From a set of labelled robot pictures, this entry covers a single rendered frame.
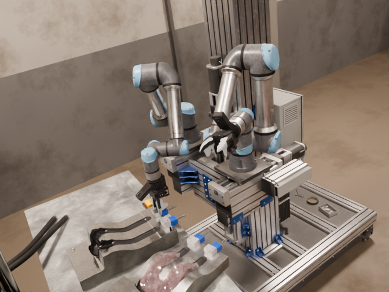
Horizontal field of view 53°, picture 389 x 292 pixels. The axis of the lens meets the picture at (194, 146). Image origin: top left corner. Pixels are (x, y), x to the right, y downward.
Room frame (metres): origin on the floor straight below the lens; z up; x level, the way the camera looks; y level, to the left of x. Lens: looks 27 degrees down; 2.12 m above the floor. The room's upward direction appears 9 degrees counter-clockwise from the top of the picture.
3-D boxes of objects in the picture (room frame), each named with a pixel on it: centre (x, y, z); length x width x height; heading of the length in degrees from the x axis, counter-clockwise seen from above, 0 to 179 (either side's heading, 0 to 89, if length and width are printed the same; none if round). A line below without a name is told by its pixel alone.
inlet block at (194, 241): (1.48, 0.04, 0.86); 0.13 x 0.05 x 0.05; 133
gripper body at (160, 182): (1.69, 0.22, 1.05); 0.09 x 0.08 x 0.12; 116
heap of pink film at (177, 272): (1.26, 0.20, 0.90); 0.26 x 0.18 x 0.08; 133
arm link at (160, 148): (1.79, 0.20, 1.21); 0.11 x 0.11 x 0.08; 83
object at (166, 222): (1.60, 0.16, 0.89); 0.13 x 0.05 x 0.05; 116
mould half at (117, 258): (1.54, 0.43, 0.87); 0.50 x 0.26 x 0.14; 116
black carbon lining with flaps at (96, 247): (1.53, 0.41, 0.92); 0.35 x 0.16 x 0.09; 116
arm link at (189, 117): (2.21, 0.03, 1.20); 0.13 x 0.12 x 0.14; 83
